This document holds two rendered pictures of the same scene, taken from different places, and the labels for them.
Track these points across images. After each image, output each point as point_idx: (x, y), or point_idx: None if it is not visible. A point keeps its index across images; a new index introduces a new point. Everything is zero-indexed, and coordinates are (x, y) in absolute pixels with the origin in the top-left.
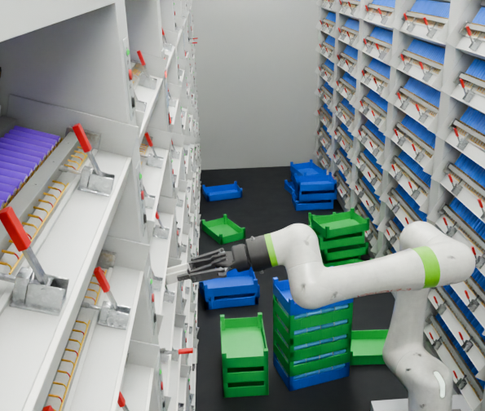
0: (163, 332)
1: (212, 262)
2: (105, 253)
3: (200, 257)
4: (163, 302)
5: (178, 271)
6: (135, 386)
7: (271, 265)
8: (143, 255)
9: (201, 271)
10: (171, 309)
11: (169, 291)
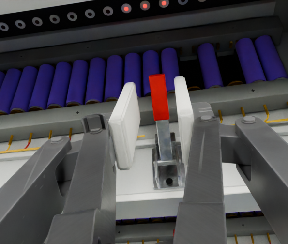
0: (2, 183)
1: (82, 212)
2: None
3: (254, 146)
4: (149, 161)
5: (125, 102)
6: None
7: None
8: None
9: (41, 172)
10: (117, 190)
11: (175, 156)
